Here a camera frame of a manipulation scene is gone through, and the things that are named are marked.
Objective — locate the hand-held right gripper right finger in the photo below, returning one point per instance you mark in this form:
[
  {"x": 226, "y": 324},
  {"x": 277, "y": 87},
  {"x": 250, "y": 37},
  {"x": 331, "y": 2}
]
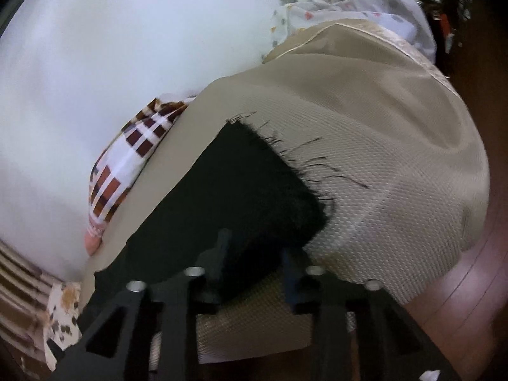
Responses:
[{"x": 297, "y": 283}]

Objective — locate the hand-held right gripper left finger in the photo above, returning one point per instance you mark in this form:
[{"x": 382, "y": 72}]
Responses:
[{"x": 214, "y": 272}]

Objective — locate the black pants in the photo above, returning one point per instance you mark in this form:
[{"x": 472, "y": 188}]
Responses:
[{"x": 246, "y": 198}]

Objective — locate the checked brown white pillow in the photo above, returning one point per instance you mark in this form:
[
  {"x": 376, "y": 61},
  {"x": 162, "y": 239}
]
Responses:
[{"x": 123, "y": 166}]

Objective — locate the floral cream pillow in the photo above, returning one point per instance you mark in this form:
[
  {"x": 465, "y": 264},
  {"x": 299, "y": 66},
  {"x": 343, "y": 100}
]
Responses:
[{"x": 63, "y": 317}]

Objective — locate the beige bed mattress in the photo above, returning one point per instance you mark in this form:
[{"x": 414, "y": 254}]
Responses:
[{"x": 377, "y": 147}]

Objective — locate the beige striped curtain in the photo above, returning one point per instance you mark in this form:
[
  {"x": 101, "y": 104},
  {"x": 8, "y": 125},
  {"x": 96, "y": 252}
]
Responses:
[{"x": 22, "y": 285}]

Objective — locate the white dotted cloth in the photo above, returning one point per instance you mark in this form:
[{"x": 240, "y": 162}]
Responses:
[{"x": 349, "y": 4}]

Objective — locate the dark clutter pile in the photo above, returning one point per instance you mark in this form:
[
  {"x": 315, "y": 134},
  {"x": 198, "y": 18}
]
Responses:
[{"x": 444, "y": 4}]

